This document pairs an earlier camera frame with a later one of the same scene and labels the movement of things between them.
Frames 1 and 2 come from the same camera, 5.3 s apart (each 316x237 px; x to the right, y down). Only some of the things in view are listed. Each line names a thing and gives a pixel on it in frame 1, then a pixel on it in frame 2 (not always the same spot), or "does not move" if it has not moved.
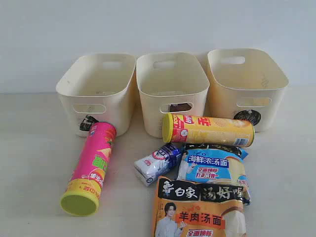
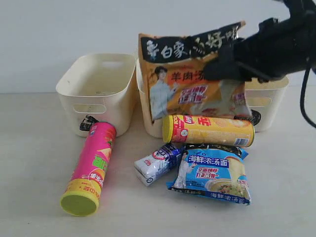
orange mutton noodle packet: x=194 y=209 to x=175 y=68
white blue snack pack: x=152 y=166 does not move
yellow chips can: x=192 y=129 does not move
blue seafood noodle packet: x=212 y=163 does not move
